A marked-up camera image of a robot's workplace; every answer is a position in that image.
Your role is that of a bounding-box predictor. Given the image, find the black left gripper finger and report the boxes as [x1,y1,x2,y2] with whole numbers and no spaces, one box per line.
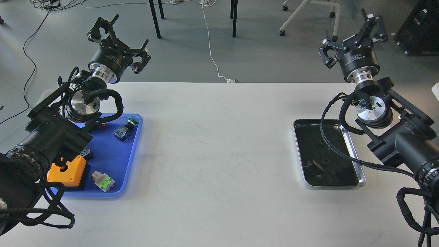
[128,39,151,74]
[87,14,119,43]

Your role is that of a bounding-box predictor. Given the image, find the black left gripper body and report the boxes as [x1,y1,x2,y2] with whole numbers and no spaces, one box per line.
[88,38,133,84]

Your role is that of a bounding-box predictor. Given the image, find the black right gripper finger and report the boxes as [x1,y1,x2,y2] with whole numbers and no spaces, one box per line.
[356,8,388,43]
[319,30,347,69]

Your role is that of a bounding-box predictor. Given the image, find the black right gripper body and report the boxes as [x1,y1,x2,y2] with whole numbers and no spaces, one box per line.
[336,37,380,83]

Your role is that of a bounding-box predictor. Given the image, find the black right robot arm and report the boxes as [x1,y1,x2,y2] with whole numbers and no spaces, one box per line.
[319,9,439,247]

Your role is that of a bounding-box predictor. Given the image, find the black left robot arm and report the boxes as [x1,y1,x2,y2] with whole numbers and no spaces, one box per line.
[0,15,151,235]

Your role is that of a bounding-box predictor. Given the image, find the black equipment case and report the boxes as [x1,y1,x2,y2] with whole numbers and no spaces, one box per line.
[394,0,439,56]

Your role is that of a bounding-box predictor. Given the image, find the black table legs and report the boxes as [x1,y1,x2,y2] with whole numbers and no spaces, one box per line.
[149,0,238,39]

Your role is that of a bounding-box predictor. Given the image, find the white rolling chair base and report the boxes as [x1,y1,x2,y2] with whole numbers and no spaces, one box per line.
[279,0,342,41]

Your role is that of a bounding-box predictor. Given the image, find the blue plastic tray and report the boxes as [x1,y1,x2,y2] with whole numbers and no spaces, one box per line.
[64,114,143,198]

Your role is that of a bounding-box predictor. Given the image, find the red mushroom emergency button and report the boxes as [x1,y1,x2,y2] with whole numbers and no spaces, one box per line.
[80,146,94,161]

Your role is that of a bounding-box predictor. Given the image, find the silver metal tray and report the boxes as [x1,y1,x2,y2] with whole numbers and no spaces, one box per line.
[293,119,366,189]

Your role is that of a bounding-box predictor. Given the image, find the grey and green contact block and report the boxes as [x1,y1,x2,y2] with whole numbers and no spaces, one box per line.
[91,171,115,192]

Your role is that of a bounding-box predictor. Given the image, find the orange and black button box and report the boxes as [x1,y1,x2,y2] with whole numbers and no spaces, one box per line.
[47,156,90,191]

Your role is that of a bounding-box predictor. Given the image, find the green push button switch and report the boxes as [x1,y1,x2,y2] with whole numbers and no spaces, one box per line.
[113,117,139,142]

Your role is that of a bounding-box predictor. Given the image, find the black floor cable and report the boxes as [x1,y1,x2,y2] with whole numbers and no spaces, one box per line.
[0,0,81,125]

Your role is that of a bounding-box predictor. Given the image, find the white floor cable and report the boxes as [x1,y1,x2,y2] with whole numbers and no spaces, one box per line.
[200,0,235,83]

